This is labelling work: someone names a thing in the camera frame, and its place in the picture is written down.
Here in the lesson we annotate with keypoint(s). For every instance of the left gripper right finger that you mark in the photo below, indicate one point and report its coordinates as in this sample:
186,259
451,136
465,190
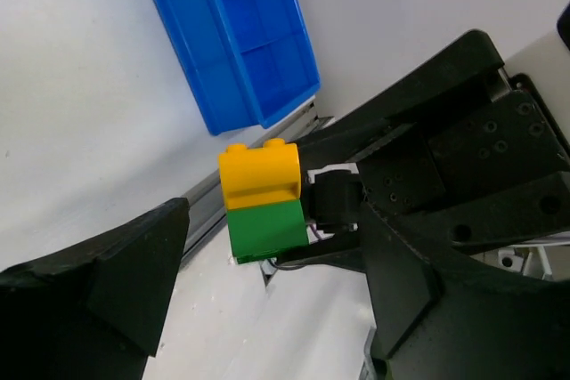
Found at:
442,315

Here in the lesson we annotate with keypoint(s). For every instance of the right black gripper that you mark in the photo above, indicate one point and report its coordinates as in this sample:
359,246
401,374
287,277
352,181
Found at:
437,157

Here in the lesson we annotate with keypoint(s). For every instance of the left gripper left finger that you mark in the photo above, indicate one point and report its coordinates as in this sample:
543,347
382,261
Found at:
95,310

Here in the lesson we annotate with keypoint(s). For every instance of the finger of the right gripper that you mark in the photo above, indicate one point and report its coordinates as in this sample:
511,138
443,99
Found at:
342,250

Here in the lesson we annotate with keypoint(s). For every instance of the green curved lego brick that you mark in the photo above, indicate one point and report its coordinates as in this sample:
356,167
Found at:
262,232

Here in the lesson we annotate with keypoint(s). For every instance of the yellow striped lego brick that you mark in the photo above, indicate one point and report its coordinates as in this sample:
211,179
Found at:
261,176

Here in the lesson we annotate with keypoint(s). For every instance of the blue compartment tray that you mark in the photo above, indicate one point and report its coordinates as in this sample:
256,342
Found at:
248,62

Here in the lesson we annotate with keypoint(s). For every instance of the aluminium frame rail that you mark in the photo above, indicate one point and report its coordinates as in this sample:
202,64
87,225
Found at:
207,209

